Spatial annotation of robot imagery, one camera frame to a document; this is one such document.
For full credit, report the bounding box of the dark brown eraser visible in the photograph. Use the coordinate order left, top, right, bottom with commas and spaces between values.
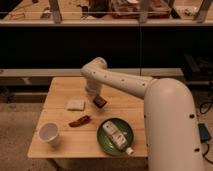
93, 95, 107, 108

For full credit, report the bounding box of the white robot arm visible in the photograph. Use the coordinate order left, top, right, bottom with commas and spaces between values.
81, 57, 205, 171

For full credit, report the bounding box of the red-brown chili pepper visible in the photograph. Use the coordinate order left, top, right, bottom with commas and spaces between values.
69, 115, 90, 127

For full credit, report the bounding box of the wooden folding table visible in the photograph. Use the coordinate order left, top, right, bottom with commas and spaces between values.
28, 77, 147, 159

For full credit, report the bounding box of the white tube on plate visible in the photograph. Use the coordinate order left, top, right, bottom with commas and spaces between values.
102, 121, 134, 155

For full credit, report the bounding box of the green plate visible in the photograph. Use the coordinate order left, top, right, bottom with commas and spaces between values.
97, 118, 134, 156

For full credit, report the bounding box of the white paper cup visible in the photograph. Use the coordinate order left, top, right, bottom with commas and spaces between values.
38, 122, 60, 147

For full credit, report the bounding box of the long background shelf bench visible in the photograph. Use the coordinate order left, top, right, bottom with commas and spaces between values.
0, 68, 184, 86

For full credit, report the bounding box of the black box at right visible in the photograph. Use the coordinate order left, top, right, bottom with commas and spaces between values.
181, 54, 213, 81

